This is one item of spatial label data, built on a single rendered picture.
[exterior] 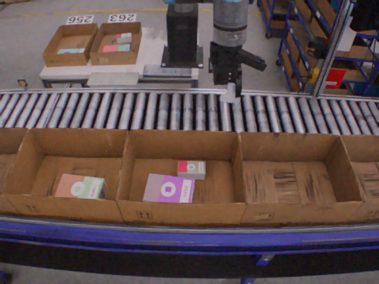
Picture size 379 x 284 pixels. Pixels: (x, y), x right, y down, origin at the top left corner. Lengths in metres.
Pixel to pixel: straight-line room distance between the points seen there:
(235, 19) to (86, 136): 0.70
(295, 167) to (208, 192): 0.37
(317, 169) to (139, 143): 0.71
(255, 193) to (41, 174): 0.83
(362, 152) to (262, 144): 0.44
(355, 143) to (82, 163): 1.09
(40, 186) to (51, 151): 0.16
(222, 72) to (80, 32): 1.62
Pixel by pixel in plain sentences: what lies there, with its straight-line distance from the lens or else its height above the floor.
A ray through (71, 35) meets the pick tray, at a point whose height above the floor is 0.76.
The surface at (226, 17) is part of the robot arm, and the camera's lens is 0.77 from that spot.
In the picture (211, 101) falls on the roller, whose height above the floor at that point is 0.75.
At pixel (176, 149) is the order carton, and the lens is 1.15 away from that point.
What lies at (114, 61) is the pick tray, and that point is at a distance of 1.92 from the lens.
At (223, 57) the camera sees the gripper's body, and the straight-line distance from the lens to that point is 0.85.
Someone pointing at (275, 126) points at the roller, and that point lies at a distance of 1.57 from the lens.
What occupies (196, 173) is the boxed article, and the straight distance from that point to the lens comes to 1.10.
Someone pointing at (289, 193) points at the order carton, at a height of 0.88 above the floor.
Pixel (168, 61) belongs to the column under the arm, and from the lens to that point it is 1.89.
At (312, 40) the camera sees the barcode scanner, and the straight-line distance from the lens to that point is 1.65.
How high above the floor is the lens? 1.84
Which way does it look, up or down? 50 degrees down
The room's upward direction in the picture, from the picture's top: 1 degrees clockwise
